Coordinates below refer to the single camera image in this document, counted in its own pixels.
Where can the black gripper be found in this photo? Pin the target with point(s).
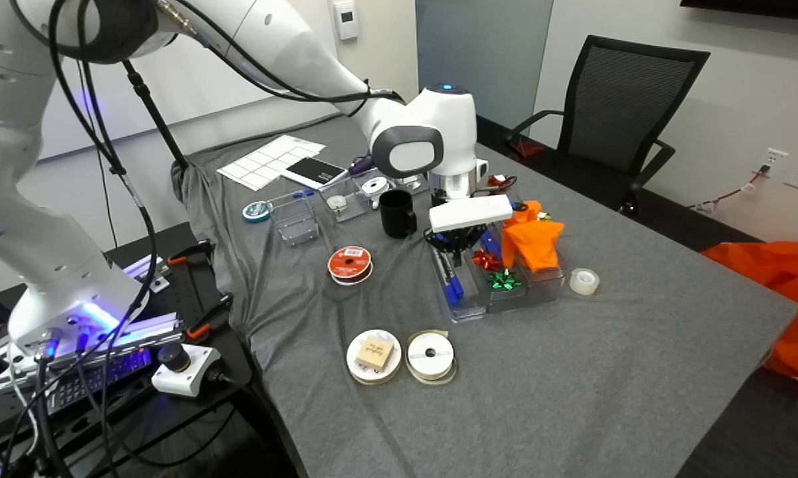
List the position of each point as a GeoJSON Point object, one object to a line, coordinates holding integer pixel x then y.
{"type": "Point", "coordinates": [457, 238]}

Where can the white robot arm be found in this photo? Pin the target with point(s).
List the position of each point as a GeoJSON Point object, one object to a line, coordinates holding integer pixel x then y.
{"type": "Point", "coordinates": [34, 199]}

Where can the clear container with markers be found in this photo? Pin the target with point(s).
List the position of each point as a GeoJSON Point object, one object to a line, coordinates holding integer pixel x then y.
{"type": "Point", "coordinates": [467, 307]}

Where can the clear container with bows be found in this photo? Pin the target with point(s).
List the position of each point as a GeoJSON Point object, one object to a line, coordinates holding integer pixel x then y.
{"type": "Point", "coordinates": [505, 297]}

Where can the clear container with orange cloth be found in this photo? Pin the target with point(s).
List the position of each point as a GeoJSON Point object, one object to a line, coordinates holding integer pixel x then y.
{"type": "Point", "coordinates": [546, 279]}

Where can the small clear plastic container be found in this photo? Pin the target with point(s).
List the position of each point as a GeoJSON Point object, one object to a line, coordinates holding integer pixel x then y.
{"type": "Point", "coordinates": [347, 202]}

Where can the purple marker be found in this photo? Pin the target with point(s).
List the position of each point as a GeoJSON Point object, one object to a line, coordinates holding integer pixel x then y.
{"type": "Point", "coordinates": [361, 165]}

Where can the empty clear plastic container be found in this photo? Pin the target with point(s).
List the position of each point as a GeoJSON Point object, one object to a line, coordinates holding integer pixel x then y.
{"type": "Point", "coordinates": [295, 222]}

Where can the red gift bow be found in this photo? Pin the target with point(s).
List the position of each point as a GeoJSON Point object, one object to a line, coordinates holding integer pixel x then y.
{"type": "Point", "coordinates": [486, 259]}

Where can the heap of blue markers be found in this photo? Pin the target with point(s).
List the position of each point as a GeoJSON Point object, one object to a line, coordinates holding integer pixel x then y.
{"type": "Point", "coordinates": [451, 282]}

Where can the green gift bow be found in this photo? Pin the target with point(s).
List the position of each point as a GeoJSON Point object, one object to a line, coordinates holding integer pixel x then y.
{"type": "Point", "coordinates": [504, 280]}

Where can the black mug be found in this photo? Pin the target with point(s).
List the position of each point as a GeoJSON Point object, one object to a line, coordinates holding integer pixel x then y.
{"type": "Point", "coordinates": [396, 214]}

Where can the small red object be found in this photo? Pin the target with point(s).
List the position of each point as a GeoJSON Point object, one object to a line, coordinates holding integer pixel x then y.
{"type": "Point", "coordinates": [498, 180]}

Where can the orange cloth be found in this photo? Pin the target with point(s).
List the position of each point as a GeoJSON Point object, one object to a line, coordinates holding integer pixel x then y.
{"type": "Point", "coordinates": [532, 242]}

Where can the small white ribbon spool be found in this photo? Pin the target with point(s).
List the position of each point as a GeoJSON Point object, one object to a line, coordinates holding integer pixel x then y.
{"type": "Point", "coordinates": [375, 186]}

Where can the red ribbon spool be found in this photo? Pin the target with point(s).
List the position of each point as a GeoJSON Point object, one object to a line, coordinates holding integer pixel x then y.
{"type": "Point", "coordinates": [350, 263]}

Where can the clear tape roll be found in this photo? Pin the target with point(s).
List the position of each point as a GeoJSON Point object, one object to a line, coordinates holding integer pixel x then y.
{"type": "Point", "coordinates": [583, 281]}

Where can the wooden block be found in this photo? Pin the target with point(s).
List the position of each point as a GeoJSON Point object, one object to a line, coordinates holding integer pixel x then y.
{"type": "Point", "coordinates": [374, 353]}

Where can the black booklet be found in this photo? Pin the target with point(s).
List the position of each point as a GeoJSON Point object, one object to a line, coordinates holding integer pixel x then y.
{"type": "Point", "coordinates": [314, 172]}

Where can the blue pen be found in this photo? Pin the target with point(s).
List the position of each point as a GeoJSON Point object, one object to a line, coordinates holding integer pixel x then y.
{"type": "Point", "coordinates": [304, 193]}

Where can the frosted glass panel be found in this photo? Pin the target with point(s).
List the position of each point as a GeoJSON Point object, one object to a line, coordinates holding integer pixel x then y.
{"type": "Point", "coordinates": [485, 60]}

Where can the grey table cloth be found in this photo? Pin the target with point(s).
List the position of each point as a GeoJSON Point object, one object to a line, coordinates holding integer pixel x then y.
{"type": "Point", "coordinates": [571, 385]}

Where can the teal tape roll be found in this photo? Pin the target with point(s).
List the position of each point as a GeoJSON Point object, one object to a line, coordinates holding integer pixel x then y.
{"type": "Point", "coordinates": [256, 211]}

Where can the white label sheet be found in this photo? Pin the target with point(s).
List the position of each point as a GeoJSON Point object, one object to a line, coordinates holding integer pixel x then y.
{"type": "Point", "coordinates": [266, 162]}

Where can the black mesh office chair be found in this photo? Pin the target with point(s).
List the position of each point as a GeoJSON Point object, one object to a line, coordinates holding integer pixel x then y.
{"type": "Point", "coordinates": [621, 106]}

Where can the white thermostat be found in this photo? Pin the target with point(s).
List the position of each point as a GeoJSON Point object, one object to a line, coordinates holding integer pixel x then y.
{"type": "Point", "coordinates": [345, 18]}

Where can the orange black clamp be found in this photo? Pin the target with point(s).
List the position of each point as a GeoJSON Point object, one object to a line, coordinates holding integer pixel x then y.
{"type": "Point", "coordinates": [210, 318]}
{"type": "Point", "coordinates": [190, 252]}

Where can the white emergency stop button box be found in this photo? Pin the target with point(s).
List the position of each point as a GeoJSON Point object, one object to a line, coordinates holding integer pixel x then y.
{"type": "Point", "coordinates": [186, 372]}

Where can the orange plastic bag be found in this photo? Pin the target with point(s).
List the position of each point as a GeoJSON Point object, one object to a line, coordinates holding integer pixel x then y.
{"type": "Point", "coordinates": [787, 292]}

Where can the black perforated robot stand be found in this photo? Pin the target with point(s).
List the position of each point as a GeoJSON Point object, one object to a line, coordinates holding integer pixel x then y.
{"type": "Point", "coordinates": [173, 425]}

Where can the black keyboard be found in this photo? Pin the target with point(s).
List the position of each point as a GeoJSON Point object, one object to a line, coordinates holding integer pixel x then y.
{"type": "Point", "coordinates": [100, 378]}

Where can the white bar wrist camera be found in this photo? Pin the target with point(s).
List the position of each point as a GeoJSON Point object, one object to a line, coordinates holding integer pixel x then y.
{"type": "Point", "coordinates": [471, 212]}

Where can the white wall socket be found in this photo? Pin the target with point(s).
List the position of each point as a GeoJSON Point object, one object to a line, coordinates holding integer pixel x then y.
{"type": "Point", "coordinates": [776, 160]}

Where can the black wall screen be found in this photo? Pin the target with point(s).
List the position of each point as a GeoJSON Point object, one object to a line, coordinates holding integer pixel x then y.
{"type": "Point", "coordinates": [757, 6]}

